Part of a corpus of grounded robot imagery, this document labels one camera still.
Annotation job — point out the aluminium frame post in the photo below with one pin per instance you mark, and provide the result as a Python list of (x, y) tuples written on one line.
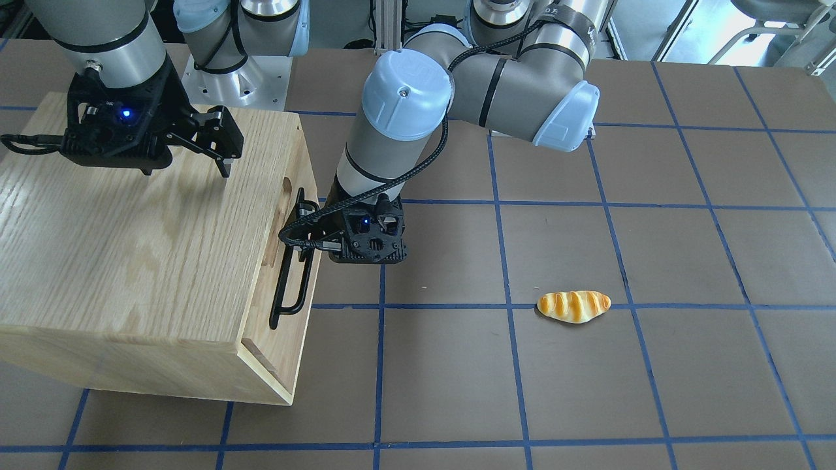
[(387, 25)]

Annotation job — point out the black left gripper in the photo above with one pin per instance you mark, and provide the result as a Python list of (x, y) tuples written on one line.
[(335, 201)]

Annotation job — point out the toy bread roll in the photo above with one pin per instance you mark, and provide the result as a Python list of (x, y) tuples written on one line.
[(574, 307)]

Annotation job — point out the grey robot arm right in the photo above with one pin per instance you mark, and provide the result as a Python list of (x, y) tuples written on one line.
[(119, 40)]

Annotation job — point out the grey chair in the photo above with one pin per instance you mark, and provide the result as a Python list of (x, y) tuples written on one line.
[(781, 18)]

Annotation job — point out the light wooden drawer cabinet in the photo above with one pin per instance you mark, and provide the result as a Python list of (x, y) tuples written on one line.
[(158, 284)]

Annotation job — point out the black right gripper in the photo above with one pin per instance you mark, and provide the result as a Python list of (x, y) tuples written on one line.
[(171, 99)]

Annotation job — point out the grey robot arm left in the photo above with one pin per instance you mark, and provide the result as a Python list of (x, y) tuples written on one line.
[(515, 67)]

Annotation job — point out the wooden drawer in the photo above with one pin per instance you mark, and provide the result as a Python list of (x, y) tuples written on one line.
[(277, 319)]

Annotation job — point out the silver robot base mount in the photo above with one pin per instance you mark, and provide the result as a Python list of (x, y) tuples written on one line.
[(261, 83)]

